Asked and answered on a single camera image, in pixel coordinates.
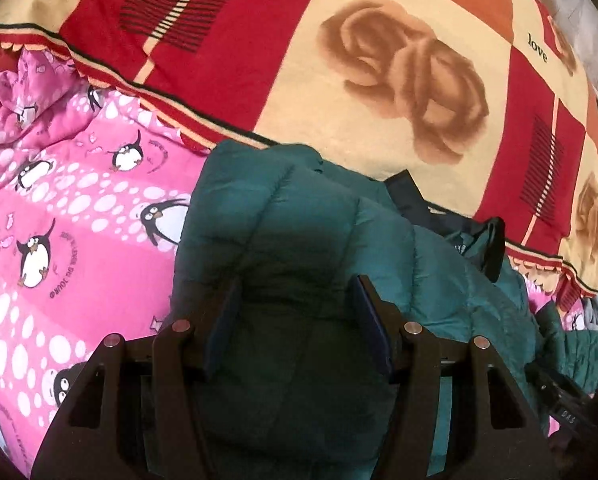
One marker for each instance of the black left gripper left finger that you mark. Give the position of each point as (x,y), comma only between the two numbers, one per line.
(133,410)

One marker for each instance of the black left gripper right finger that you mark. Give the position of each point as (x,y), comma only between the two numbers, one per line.
(458,413)

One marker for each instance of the dark green puffer jacket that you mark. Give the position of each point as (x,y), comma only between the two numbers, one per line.
(293,392)

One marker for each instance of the pink penguin quilt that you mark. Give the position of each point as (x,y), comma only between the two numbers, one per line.
(94,191)

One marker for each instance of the red cream rose blanket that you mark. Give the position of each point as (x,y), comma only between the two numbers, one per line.
(484,102)

